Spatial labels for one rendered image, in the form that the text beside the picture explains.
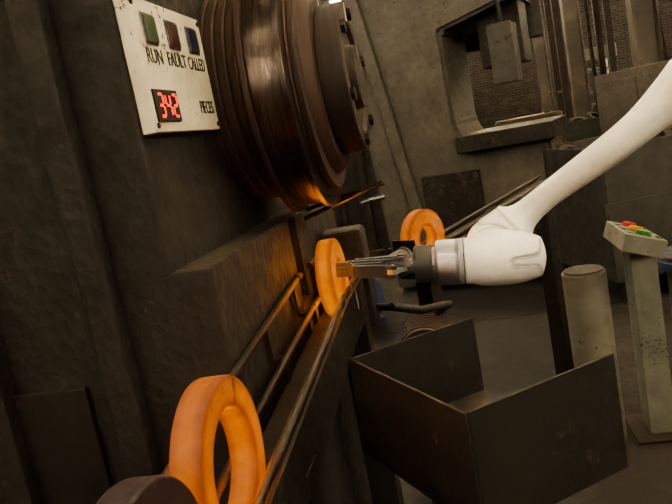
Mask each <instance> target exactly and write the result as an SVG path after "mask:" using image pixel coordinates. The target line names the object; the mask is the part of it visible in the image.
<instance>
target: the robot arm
mask: <svg viewBox="0 0 672 504"><path fill-rule="evenodd" d="M671 125H672V59H671V60H670V61H669V62H668V63H667V65H666V66H665V68H664V69H663V70H662V72H661V73H660V74H659V76H658V77H657V78H656V80H655V81H654V82H653V84H652V85H651V86H650V87H649V89H648V90H647V91H646V92H645V94H644V95H643V96H642V97H641V98H640V100H639V101H638V102H637V103H636V104H635V105H634V107H633V108H632V109H631V110H630V111H629V112H628V113H627V114H626V115H625V116H624V117H623V118H622V119H621V120H620V121H618V122H617V123H616V124H615V125H614V126H613V127H612V128H610V129H609V130H608V131H607V132H606V133H604V134H603V135H602V136H601V137H599V138H598V139H597V140H596V141H594V142H593V143H592V144H591V145H589V146H588V147H587V148H586V149H584V150H583V151H582V152H581V153H579V154H578V155H577V156H576V157H574V158H573V159H572V160H570V161H569V162H568V163H567V164H565V165H564V166H563V167H562V168H560V169H559V170H558V171H557V172H555V173H554V174H553V175H552V176H550V177H549V178H548V179H546V180H545V181H544V182H543V183H541V184H540V185H539V186H538V187H536V188H535V189H534V190H532V191H531V192H530V193H529V194H527V195H526V196H525V197H524V198H522V199H521V200H520V201H518V202H517V203H515V204H513V205H511V206H504V207H503V206H498V207H497V208H496V209H494V210H493V211H492V212H490V213H489V214H487V215H486V216H484V217H482V218H481V219H479V221H478V222H477V223H475V224H474V225H473V226H472V228H471V229H470V231H469V233H468V235H467V238H456V239H446V240H436V241H435V247H432V244H427V245H415V246H414V247H413V256H405V254H400V253H397V254H392V255H386V256H377V257H368V258H360V259H358V258H356V259H354V260H352V261H351V260H348V261H339V262H336V273H337V278H339V277H351V278H353V279H355V278H391V279H397V278H398V277H404V276H405V274H411V273H414V274H415V280H416V282H417V283H426V282H434V281H435V279H437V282H438V284H439V285H450V284H465V281H466V284H476V285H480V286H500V285H511V284H518V283H523V282H527V281H530V280H533V279H535V278H538V277H540V276H542V275H543V273H544V270H545V266H546V250H545V246H544V243H543V240H542V238H541V237H540V236H538V235H535V234H533V230H534V227H535V226H536V224H537V223H538V222H539V221H540V219H541V218H542V217H543V216H544V215H545V214H546V213H548V212H549V211H550V210H551V209H552V208H553V207H555V206H556V205H557V204H559V203H560V202H561V201H563V200H564V199H566V198H567V197H569V196H570V195H572V194H573V193H575V192H576V191H578V190H579V189H581V188H582V187H584V186H585V185H587V184H588V183H590V182H591V181H593V180H594V179H596V178H597V177H599V176H600V175H602V174H603V173H605V172H606V171H608V170H609V169H611V168H612V167H614V166H615V165H617V164H618V163H620V162H621V161H622V160H624V159H625V158H627V157H628V156H630V155H631V154H632V153H634V152H635V151H636V150H638V149H639V148H640V147H642V146H643V145H644V144H646V143H647V142H648V141H650V140H651V139H652V138H654V137H655V136H657V135H658V134H659V133H661V132H662V131H663V130H665V129H666V128H668V127H669V126H671ZM462 240H463V247H462ZM463 254H464V260H463ZM464 268H465V274H464Z"/></svg>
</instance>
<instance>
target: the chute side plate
mask: <svg viewBox="0 0 672 504"><path fill-rule="evenodd" d="M355 289H356V292H355ZM356 294H357V298H356ZM357 299H358V303H357ZM365 302H367V300H366V295H365V289H364V284H363V278H359V279H358V281H357V282H356V284H355V286H354V287H353V289H352V291H351V293H350V295H349V296H348V298H347V300H346V303H345V306H344V308H343V310H342V313H341V315H340V318H339V320H338V323H337V325H336V328H335V331H334V333H333V336H332V338H331V341H330V343H329V346H328V349H327V351H326V353H325V356H324V358H323V361H322V363H321V366H320V368H319V371H318V374H317V376H316V379H315V381H314V384H313V386H312V389H311V391H310V394H309V396H308V399H307V401H306V404H305V406H304V410H303V412H302V415H301V417H300V419H299V422H298V424H297V427H296V429H295V432H294V434H293V437H292V439H291V442H290V444H289V447H288V450H287V452H286V455H285V457H284V460H283V462H282V465H281V467H280V470H279V472H278V475H277V477H276V480H275V482H274V485H273V487H272V490H271V493H270V495H269V498H268V500H267V503H266V504H309V501H310V494H309V489H308V484H307V479H306V475H307V473H308V470H309V468H310V465H311V463H312V460H313V458H314V455H316V456H317V461H318V466H319V468H320V464H321V461H322V458H323V454H324V451H325V448H326V444H327V441H328V438H329V434H330V431H331V428H332V424H333V421H334V418H335V414H336V411H337V408H338V404H339V401H340V398H341V394H342V391H343V387H344V384H345V381H346V377H347V374H348V371H349V367H350V366H349V360H348V359H350V358H352V357H353V354H354V351H355V347H356V344H357V341H358V338H359V336H360V333H361V331H362V328H363V326H364V324H365V320H364V315H363V310H362V308H363V306H364V304H365ZM358 304H359V308H358Z"/></svg>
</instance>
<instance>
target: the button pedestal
mask: <svg viewBox="0 0 672 504"><path fill-rule="evenodd" d="M617 223H618V222H617ZM618 224H620V225H616V224H613V223H612V221H607V222H606V225H605V229H604V233H603V237H604V238H606V239H607V240H608V241H609V242H611V243H612V244H613V245H615V246H616V247H617V248H618V249H620V250H621V251H622V260H623V268H624V276H625V284H626V292H627V300H628V308H629V316H630V324H631V332H632V340H633V349H634V357H635V365H636V373H637V381H638V389H639V397H640V405H641V413H638V414H629V415H625V421H626V423H627V425H628V426H629V428H630V430H631V432H632V433H633V435H634V437H635V439H636V440H637V442H638V444H639V445H650V444H661V443H671V442H672V387H671V378H670V370H669V361H668V352H667V344H666V335H665V326H664V318H663V309H662V300H661V292H660V283H659V274H658V266H657V258H660V259H664V256H665V252H666V249H667V245H668V241H667V240H665V239H663V238H661V237H660V236H658V235H656V234H654V233H653V232H651V231H650V232H651V233H652V234H651V236H647V235H642V234H638V233H635V231H636V230H632V229H629V228H628V227H629V226H626V225H623V224H622V223H618ZM618 226H623V227H625V228H626V229H622V228H620V227H618ZM624 230H628V231H631V232H632V233H633V234H632V233H627V232H626V231H624Z"/></svg>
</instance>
